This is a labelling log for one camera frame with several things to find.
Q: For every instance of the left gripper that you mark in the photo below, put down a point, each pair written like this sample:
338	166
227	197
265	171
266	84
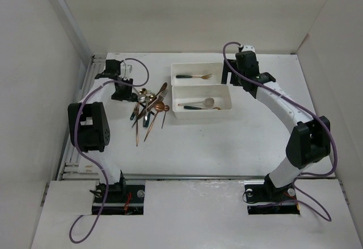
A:
125	96

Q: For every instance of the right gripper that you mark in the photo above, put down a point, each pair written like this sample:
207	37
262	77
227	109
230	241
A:
226	70

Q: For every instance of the silver fork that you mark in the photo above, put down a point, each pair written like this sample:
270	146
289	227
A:
149	97

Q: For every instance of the rose gold fork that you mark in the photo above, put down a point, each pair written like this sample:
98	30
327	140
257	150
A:
141	113

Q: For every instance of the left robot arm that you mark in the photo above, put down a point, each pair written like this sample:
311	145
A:
106	169

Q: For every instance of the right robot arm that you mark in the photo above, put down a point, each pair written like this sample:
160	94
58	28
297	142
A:
308	143

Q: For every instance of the white bin far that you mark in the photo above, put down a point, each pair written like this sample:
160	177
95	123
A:
199	68

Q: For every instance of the white bin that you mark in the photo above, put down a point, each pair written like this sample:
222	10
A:
183	94
199	68

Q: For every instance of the white bin near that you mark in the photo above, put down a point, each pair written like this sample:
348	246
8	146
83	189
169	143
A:
183	94

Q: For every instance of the copper spoon round bowl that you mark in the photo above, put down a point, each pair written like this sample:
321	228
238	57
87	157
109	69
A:
159	107

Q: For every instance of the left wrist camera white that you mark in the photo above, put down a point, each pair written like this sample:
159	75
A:
125	70

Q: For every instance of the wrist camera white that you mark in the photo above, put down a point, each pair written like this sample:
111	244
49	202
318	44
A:
125	70
244	47

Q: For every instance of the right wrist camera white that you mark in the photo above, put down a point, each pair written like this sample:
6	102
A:
244	47

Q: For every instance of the aluminium rail left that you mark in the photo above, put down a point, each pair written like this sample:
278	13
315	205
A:
78	129

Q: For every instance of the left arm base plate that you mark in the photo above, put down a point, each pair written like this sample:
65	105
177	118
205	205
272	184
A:
125	199

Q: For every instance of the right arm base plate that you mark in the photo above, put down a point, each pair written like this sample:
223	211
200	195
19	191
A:
262	200

